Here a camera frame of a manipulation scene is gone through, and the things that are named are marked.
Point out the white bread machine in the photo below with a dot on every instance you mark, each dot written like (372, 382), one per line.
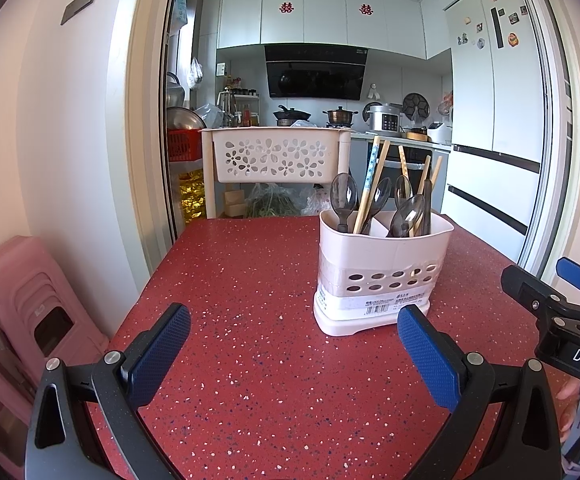
(440, 132)

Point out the plain wooden chopstick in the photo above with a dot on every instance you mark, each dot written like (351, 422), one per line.
(426, 170)
(381, 165)
(437, 167)

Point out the wooden bowl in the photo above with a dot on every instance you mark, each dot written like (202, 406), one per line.
(416, 134)

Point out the silver rice cooker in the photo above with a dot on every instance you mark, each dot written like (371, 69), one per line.
(384, 119)

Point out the bag of green vegetables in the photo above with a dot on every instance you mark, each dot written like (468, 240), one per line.
(272, 202)

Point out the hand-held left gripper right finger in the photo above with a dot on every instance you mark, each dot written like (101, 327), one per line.
(430, 360)

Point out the red plastic crate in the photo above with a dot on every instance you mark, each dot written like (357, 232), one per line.
(184, 145)

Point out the blue patterned chopstick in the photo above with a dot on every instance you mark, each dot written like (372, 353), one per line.
(370, 170)

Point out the cardboard box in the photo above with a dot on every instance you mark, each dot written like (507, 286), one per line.
(235, 204)

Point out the white refrigerator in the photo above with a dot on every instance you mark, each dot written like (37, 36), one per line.
(490, 100)

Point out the beige flower-cutout basket rack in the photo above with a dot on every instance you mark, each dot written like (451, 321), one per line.
(270, 157)

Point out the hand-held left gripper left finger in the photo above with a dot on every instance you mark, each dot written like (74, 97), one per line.
(162, 355)

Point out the golden pot with lid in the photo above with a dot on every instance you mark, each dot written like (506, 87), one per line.
(340, 116)

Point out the black built-in oven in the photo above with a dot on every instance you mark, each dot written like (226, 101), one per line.
(415, 152)

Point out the dark translucent plastic spoon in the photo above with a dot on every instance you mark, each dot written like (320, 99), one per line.
(402, 187)
(410, 212)
(344, 195)
(381, 195)

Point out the gold foil package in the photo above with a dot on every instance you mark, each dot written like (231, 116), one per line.
(191, 197)

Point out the steel wok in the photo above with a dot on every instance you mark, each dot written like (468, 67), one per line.
(185, 120)

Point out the white plastic bag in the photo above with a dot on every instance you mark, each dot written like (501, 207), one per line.
(315, 202)

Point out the black wok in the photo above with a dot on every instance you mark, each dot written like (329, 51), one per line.
(292, 114)

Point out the white wall cabinets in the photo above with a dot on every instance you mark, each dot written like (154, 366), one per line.
(320, 20)

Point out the dark wall plate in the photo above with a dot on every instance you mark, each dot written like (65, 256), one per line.
(80, 4)

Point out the white plastic utensil holder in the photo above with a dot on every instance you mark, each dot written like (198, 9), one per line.
(380, 255)

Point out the white spice shelf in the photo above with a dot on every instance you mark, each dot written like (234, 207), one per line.
(240, 107)

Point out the black range hood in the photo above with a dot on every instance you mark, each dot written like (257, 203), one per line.
(315, 72)

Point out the red paper cutout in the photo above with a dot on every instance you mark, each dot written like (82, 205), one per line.
(286, 7)
(366, 9)

